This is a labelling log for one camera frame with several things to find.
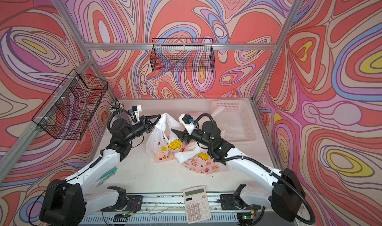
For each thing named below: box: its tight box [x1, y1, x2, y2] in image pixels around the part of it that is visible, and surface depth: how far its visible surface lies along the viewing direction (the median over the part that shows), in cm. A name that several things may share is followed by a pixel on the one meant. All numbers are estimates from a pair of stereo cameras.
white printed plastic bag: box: [174, 143, 232, 175], surface depth 79 cm
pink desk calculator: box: [183, 185, 212, 225], surface depth 73 cm
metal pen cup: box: [108, 100, 125, 113], surface depth 95 cm
